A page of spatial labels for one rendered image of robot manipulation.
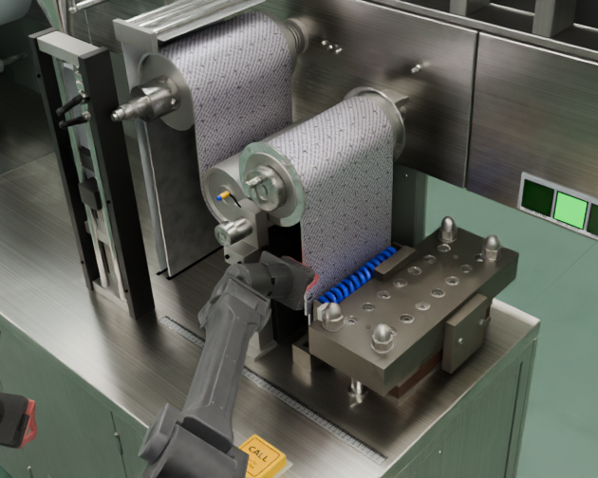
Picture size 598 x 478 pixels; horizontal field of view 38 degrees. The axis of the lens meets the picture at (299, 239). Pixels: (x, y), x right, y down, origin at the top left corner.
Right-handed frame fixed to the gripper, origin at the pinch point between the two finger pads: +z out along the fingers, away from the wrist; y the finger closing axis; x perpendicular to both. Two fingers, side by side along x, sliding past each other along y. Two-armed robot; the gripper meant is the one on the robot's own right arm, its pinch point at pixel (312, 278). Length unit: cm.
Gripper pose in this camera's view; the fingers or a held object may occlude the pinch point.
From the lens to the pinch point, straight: 145.8
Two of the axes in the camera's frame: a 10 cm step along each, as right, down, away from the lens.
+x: 2.9, -9.3, -2.2
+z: 6.1, 0.1, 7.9
